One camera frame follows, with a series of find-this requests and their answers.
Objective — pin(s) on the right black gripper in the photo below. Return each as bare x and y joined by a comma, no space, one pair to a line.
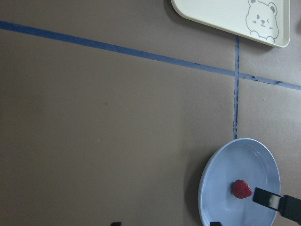
288,206

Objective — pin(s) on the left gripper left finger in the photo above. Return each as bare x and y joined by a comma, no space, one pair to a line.
116,224

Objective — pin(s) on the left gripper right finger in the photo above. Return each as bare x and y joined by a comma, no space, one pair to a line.
215,224

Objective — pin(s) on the red strawberry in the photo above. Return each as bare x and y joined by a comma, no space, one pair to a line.
240,189

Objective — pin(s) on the blue round plate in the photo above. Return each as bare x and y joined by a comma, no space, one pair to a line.
245,159

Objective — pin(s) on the cream bear tray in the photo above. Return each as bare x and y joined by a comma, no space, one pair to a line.
264,21

